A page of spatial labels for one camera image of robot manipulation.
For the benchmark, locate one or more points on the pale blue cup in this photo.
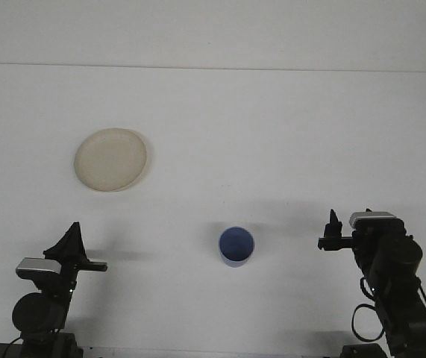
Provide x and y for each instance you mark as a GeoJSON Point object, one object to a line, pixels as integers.
{"type": "Point", "coordinates": [237, 244]}

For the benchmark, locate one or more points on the pale round plate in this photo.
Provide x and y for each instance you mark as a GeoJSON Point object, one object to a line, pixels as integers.
{"type": "Point", "coordinates": [112, 160]}

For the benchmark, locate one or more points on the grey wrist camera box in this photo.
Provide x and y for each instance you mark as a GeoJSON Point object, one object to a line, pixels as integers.
{"type": "Point", "coordinates": [37, 266]}
{"type": "Point", "coordinates": [371, 218]}

